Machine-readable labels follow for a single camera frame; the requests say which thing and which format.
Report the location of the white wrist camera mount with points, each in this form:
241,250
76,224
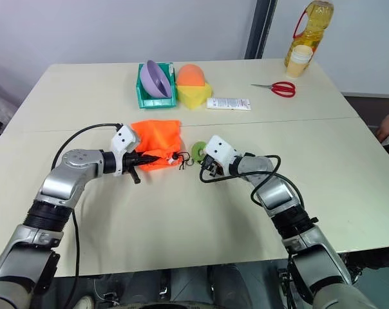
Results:
123,138
220,148

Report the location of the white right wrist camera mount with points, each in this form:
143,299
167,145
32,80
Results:
220,148

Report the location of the white shoe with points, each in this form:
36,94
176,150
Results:
85,302

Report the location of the white tube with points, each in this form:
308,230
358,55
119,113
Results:
228,103

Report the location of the purple bowl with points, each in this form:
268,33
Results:
152,78

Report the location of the orange bowl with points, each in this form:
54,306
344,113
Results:
189,75

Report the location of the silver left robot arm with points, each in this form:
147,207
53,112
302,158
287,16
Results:
75,161

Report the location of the stacked paper cups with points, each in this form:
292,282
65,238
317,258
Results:
297,62

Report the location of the green plastic bin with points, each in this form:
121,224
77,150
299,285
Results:
156,103

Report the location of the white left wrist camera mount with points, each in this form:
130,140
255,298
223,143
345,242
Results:
123,138

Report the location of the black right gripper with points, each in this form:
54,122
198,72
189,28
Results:
210,167

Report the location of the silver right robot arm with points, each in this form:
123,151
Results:
278,196

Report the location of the dark grey vertical post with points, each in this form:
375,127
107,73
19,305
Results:
260,29

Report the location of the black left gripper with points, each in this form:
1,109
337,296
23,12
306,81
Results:
130,161

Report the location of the yellow sponge block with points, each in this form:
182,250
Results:
193,96

